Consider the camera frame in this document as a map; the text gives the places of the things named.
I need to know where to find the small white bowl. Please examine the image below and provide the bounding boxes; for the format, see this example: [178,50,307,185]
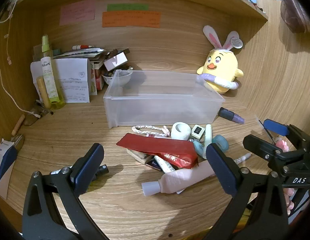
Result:
[102,69,133,85]

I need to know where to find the wooden block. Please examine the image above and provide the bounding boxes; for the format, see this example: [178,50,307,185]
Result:
[127,149,153,164]

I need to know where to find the blue white cardboard box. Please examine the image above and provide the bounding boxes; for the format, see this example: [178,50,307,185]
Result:
[0,138,18,199]

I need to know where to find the stack of booklets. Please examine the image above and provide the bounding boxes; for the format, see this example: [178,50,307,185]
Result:
[53,47,107,62]

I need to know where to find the translucent plastic storage box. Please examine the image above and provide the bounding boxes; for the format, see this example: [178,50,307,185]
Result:
[103,69,225,128]

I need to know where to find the yellow-green spray bottle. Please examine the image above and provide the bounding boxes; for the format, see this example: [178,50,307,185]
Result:
[40,35,66,110]

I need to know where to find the blue razor blade box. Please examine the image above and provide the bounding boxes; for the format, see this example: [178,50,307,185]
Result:
[146,156,162,171]

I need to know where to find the pink cream tube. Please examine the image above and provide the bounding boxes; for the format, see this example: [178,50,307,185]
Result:
[141,160,217,197]

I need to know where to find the white tile green dots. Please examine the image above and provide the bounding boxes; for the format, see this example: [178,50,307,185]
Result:
[191,124,204,139]

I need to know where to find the white pen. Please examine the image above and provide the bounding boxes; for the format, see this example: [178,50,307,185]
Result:
[233,152,253,164]

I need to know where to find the pale mint stick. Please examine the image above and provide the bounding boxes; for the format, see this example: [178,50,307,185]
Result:
[203,124,213,153]

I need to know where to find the small white ointment tube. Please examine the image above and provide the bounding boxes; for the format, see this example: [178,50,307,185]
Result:
[154,155,176,173]

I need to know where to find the white cable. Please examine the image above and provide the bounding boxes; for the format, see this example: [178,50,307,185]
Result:
[0,0,41,118]

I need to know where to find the green paper note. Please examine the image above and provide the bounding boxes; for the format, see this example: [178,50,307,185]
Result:
[107,4,149,12]

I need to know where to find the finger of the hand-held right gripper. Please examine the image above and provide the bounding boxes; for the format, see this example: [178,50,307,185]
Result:
[263,119,310,151]
[243,134,284,164]

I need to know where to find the red foil snack packet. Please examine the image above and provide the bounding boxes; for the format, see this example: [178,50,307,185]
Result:
[116,133,198,169]

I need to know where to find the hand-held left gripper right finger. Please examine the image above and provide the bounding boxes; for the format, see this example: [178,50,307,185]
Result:
[206,143,289,240]

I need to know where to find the pink white braided rope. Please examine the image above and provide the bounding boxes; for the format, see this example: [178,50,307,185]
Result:
[131,125,170,137]

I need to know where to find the red patterned box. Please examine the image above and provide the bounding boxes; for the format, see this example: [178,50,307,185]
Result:
[90,62,105,95]

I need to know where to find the yellow chick plush toy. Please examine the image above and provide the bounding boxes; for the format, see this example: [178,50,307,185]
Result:
[196,25,244,95]

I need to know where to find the pink flower ornament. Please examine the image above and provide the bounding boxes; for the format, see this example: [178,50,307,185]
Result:
[276,137,290,152]

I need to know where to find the light blue tape roll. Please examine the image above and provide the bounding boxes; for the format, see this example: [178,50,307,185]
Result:
[212,135,229,152]

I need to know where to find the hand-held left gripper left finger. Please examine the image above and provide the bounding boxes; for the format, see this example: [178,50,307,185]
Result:
[22,143,105,240]

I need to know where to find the dark brown object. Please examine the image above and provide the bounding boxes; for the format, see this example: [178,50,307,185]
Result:
[280,0,310,33]

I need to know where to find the white tape roll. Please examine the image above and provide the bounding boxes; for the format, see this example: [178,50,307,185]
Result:
[171,122,190,140]

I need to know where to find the tan wooden stick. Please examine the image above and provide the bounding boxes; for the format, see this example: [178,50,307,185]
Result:
[36,76,51,108]

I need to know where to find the eyeglasses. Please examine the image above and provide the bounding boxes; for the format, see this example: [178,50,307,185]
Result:
[11,100,54,153]

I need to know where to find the pink paper note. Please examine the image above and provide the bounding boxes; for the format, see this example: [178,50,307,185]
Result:
[59,0,96,26]

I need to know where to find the white box purple print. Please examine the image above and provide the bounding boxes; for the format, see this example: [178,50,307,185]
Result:
[104,52,128,71]

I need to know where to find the black marker purple cap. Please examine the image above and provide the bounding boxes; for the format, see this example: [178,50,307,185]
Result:
[218,107,245,125]

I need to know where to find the small black cylinder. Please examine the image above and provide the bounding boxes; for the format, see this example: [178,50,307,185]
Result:
[96,164,110,180]

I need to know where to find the orange paper note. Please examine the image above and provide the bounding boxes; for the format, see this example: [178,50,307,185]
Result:
[102,11,162,28]

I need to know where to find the white paper box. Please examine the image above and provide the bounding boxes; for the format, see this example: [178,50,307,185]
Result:
[30,58,91,103]

